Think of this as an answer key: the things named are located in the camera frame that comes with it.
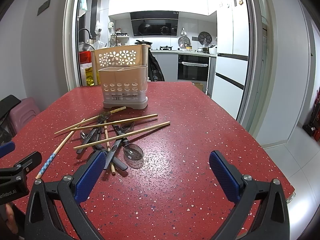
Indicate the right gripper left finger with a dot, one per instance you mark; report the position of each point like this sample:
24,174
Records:
42,220

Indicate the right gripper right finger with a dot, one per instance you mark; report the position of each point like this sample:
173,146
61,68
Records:
272,218

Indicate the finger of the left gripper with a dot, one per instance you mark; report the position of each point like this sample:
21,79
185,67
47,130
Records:
6,148
30,162

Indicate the blue patterned chopstick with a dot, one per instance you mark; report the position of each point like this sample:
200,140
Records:
59,147

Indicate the plain wooden chopstick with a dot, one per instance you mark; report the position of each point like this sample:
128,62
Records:
116,122
150,128

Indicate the smoky plastic spoon back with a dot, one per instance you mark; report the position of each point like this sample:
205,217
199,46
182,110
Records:
100,122

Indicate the smoky plastic spoon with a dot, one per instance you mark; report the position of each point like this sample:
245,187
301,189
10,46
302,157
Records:
131,151
105,154
100,122

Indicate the smoky plastic spoon front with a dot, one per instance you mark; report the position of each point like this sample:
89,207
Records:
131,151

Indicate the yellow patterned chopstick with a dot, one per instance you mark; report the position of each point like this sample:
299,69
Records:
89,120

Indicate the short wooden chopstick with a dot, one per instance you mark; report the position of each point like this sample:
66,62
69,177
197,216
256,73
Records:
110,165

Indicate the pink plastic stool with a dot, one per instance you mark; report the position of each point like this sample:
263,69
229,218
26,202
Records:
21,114

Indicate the red plastic basket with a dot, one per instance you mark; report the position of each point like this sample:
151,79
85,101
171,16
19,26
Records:
85,57

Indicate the beige plastic utensil holder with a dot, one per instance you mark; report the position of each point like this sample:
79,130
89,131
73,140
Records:
124,86

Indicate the steel bowl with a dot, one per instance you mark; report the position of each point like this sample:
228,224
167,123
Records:
82,46

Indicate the beige flower-cutout chair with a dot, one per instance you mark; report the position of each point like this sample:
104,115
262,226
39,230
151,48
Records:
122,56

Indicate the black bag by chair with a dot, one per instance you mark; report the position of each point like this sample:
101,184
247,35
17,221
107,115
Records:
154,71

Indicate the cardboard box on floor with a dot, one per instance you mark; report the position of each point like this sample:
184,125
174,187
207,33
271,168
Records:
201,86

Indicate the black wok on stove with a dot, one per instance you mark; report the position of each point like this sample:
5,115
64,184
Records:
138,42

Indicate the white refrigerator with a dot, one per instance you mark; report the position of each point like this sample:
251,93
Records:
232,54

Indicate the built-in black oven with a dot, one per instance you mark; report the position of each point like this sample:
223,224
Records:
192,68

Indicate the black range hood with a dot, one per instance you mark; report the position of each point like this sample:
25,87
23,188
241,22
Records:
154,23

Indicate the white rice cooker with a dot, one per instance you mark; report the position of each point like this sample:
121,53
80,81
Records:
213,50

